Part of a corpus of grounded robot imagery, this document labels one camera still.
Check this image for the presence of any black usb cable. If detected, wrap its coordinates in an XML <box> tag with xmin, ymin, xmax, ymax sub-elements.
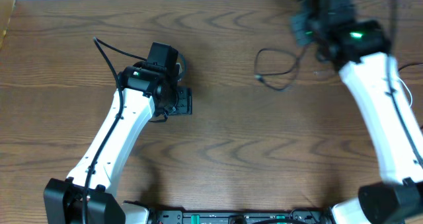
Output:
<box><xmin>253</xmin><ymin>45</ymin><xmax>308</xmax><ymax>93</ymax></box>
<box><xmin>398</xmin><ymin>61</ymin><xmax>423</xmax><ymax>73</ymax></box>

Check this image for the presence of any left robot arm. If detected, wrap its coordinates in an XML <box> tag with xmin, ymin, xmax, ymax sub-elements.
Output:
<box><xmin>44</xmin><ymin>61</ymin><xmax>192</xmax><ymax>223</ymax></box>

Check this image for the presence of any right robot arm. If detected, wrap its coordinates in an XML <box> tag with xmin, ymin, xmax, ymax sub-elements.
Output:
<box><xmin>291</xmin><ymin>0</ymin><xmax>422</xmax><ymax>223</ymax></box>

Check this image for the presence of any brown cardboard panel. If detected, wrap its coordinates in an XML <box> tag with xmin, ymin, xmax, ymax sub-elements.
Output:
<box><xmin>0</xmin><ymin>0</ymin><xmax>16</xmax><ymax>46</ymax></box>

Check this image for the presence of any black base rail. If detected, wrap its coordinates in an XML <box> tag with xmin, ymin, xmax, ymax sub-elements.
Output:
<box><xmin>122</xmin><ymin>200</ymin><xmax>334</xmax><ymax>224</ymax></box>

